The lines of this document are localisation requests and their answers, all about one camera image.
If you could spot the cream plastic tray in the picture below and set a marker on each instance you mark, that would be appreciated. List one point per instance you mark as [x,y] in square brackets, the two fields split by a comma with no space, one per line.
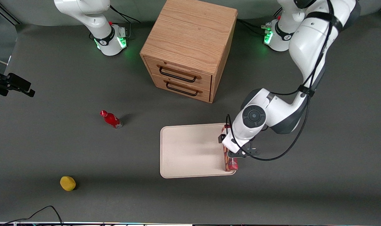
[190,150]

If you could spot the yellow lemon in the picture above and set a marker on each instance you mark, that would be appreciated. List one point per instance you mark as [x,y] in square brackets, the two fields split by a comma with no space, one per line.
[67,183]

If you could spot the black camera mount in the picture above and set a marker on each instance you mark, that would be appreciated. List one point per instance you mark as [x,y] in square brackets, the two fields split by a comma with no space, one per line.
[14,83]

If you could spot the red plastic bottle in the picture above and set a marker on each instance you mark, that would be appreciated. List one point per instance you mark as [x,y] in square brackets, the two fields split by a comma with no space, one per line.
[111,119]

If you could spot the wooden drawer cabinet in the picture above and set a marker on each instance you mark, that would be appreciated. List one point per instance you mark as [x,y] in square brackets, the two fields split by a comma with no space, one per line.
[190,31]

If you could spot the red cookie box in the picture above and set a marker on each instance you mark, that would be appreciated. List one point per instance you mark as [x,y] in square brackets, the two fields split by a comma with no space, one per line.
[231,164]

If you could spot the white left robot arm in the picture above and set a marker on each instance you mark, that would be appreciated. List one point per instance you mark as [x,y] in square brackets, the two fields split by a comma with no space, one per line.
[309,40]

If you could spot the wooden drawer front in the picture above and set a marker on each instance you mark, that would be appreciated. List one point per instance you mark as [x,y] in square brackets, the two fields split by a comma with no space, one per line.
[152,64]
[160,83]

